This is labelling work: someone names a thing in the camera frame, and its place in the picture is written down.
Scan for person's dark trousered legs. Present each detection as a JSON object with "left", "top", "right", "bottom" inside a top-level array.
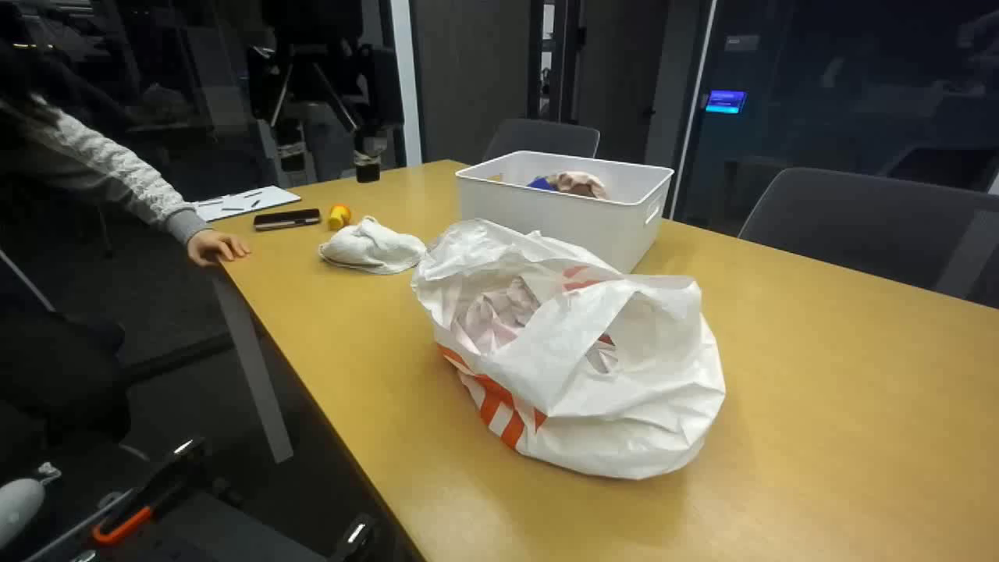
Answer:
[{"left": 0, "top": 300, "right": 133, "bottom": 447}]

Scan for grey table leg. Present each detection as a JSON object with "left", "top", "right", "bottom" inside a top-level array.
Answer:
[{"left": 208, "top": 272, "right": 296, "bottom": 466}]

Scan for white plastic bin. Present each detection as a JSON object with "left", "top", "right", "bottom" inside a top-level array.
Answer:
[{"left": 452, "top": 145, "right": 677, "bottom": 274}]

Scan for white rounded object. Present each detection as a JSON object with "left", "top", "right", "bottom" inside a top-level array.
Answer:
[{"left": 0, "top": 463, "right": 64, "bottom": 552}]

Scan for pink plush toy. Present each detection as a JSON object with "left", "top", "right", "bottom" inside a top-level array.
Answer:
[{"left": 550, "top": 167, "right": 609, "bottom": 198}]

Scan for black tool orange handle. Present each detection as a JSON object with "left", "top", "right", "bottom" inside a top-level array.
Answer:
[{"left": 25, "top": 433, "right": 213, "bottom": 562}]

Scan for blue lit screen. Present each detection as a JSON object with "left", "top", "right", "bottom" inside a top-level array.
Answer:
[{"left": 703, "top": 87, "right": 749, "bottom": 115}]

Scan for dark grey office chair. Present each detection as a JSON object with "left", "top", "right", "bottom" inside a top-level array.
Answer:
[{"left": 735, "top": 164, "right": 999, "bottom": 309}]

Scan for black tripod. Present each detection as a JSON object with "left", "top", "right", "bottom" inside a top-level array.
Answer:
[{"left": 254, "top": 39, "right": 362, "bottom": 138}]

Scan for white plastic bag orange print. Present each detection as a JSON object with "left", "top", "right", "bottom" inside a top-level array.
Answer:
[{"left": 408, "top": 215, "right": 731, "bottom": 485}]

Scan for black smartphone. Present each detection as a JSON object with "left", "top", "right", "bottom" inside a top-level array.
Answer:
[{"left": 249, "top": 206, "right": 324, "bottom": 234}]

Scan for white board sheet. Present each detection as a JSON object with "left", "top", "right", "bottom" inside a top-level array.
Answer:
[{"left": 192, "top": 184, "right": 303, "bottom": 224}]

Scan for white terry towel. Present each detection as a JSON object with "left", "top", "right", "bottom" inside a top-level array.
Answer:
[{"left": 316, "top": 215, "right": 430, "bottom": 277}]

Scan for grey sleeved forearm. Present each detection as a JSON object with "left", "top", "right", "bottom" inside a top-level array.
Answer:
[{"left": 0, "top": 91, "right": 213, "bottom": 245}]

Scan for person's bare hand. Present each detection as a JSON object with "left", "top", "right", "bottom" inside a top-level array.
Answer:
[{"left": 184, "top": 228, "right": 249, "bottom": 268}]

